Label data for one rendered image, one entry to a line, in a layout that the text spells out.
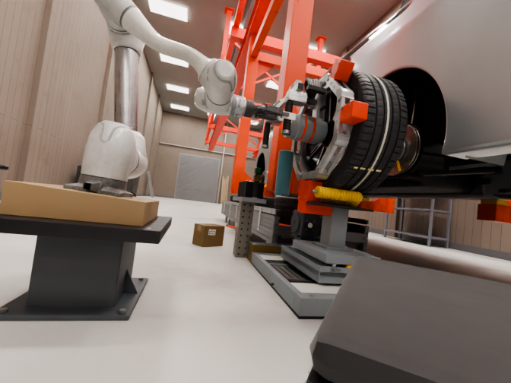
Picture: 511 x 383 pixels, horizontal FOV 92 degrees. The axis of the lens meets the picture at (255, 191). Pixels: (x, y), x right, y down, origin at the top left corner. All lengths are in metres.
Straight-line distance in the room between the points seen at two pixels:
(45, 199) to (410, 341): 0.93
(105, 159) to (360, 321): 0.94
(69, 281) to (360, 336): 0.94
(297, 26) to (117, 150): 1.67
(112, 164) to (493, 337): 1.00
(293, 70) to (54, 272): 1.83
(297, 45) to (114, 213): 1.76
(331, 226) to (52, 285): 1.19
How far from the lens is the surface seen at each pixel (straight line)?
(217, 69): 0.93
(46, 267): 1.05
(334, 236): 1.41
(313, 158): 1.65
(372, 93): 1.28
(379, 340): 0.21
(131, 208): 0.89
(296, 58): 2.13
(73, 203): 0.93
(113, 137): 1.04
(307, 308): 1.07
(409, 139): 1.73
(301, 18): 2.31
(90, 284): 1.02
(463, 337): 0.26
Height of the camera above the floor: 0.42
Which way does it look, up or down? 3 degrees up
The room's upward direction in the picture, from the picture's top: 7 degrees clockwise
